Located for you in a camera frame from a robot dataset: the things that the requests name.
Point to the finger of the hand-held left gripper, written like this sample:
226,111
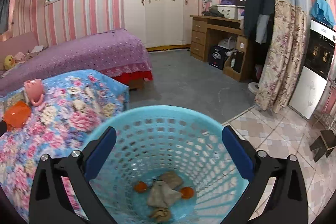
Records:
2,128

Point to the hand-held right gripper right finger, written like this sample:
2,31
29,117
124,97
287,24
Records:
239,153

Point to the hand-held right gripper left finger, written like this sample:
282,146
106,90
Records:
101,150

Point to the orange plastic bag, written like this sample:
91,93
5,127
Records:
18,115

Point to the orange peel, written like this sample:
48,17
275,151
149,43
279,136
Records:
140,186

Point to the light blue plastic basket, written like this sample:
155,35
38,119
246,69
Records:
168,129

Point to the cardboard tube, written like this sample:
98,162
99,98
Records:
172,178

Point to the beige cloth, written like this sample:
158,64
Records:
162,193

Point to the brown paper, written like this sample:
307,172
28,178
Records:
160,214

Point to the pink mug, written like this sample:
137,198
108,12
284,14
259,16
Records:
35,87

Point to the white round floor base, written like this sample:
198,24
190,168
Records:
253,88

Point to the yellow duck plush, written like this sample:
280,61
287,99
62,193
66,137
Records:
11,61

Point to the pink plush toy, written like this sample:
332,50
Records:
20,57

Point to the crumpled clothes on bed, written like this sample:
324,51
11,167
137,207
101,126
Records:
36,49

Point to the pink bed headboard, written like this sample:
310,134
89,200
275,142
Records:
18,43

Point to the dark wooden stool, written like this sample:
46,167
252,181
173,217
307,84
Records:
325,141

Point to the cardboard box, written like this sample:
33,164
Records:
235,64

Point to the purple dotted bed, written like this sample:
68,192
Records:
86,56

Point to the black printed box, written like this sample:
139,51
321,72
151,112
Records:
218,57

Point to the white water dispenser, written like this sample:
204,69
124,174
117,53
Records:
312,82

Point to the floral door curtain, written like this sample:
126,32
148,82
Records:
283,56

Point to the small white fan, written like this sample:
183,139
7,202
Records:
231,43

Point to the wooden desk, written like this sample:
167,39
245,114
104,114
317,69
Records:
199,37

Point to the grey hanging garment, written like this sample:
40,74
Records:
262,29

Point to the white wardrobe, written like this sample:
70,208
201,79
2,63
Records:
160,22

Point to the white storage box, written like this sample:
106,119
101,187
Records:
228,12

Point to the dark clothes on desk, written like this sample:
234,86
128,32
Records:
212,13

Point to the purple box lid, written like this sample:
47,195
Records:
228,0

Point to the table lamp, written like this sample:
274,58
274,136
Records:
206,1

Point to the blue cloth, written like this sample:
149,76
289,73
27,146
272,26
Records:
323,11

